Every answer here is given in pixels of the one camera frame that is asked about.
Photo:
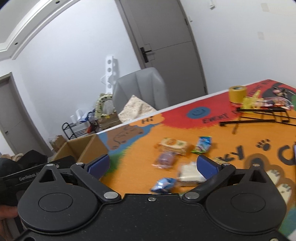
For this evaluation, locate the blue green snack packet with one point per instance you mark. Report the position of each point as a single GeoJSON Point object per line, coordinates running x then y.
{"type": "Point", "coordinates": [202, 144]}

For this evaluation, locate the person's left hand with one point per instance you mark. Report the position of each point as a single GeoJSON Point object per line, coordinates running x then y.
{"type": "Point", "coordinates": [7, 215]}

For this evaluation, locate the small cardboard box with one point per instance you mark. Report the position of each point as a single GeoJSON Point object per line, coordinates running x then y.
{"type": "Point", "coordinates": [111, 120]}

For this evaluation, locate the beige rice cracker packet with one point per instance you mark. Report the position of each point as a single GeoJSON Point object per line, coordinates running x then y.
{"type": "Point", "coordinates": [218, 160]}

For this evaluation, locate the white snack packet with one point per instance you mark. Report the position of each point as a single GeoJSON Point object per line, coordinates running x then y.
{"type": "Point", "coordinates": [188, 175]}

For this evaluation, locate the dotted beige cushion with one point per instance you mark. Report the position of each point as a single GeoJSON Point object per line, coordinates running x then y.
{"type": "Point", "coordinates": [136, 106]}

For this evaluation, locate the white perforated rack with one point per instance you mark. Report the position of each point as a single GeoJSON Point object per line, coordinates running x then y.
{"type": "Point", "coordinates": [111, 69]}

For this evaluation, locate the grey chair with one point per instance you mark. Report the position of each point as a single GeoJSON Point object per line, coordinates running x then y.
{"type": "Point", "coordinates": [143, 83]}

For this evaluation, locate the white containers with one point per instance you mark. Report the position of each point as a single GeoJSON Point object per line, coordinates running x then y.
{"type": "Point", "coordinates": [77, 115]}

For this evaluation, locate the yellow tape roll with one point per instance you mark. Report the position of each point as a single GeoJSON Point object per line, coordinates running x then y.
{"type": "Point", "coordinates": [238, 93]}

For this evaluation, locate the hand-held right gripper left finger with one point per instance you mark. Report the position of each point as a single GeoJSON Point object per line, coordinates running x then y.
{"type": "Point", "coordinates": [99, 165]}

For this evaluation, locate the black shoe rack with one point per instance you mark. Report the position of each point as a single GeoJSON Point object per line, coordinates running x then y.
{"type": "Point", "coordinates": [74, 132]}

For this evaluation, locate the yellow plastic bag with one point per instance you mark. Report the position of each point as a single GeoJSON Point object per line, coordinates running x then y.
{"type": "Point", "coordinates": [251, 102]}

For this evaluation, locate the white flower wreath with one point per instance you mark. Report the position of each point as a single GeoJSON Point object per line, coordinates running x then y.
{"type": "Point", "coordinates": [101, 102]}

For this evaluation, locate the red and clear snack packets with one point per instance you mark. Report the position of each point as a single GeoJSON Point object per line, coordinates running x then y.
{"type": "Point", "coordinates": [277, 102]}

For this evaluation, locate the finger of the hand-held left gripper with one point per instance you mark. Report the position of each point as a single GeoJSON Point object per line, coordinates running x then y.
{"type": "Point", "coordinates": [64, 160]}

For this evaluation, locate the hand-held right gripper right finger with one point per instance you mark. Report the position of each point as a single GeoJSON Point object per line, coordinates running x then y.
{"type": "Point", "coordinates": [205, 166]}

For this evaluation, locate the orange green cracker packet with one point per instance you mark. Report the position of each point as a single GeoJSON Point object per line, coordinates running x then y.
{"type": "Point", "coordinates": [172, 146]}

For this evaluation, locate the dark cloth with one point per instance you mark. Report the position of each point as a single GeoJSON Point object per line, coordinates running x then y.
{"type": "Point", "coordinates": [32, 158]}

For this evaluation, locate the large cardboard box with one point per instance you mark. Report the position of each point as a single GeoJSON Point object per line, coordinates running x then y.
{"type": "Point", "coordinates": [78, 148]}

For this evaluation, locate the grey door with narrow frame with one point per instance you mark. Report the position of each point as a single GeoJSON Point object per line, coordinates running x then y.
{"type": "Point", "coordinates": [13, 115]}

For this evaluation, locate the colourful printed table mat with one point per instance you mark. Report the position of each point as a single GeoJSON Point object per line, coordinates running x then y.
{"type": "Point", "coordinates": [231, 139]}

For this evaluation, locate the purple snack packet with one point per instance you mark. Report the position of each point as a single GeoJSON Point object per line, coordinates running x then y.
{"type": "Point", "coordinates": [165, 160]}

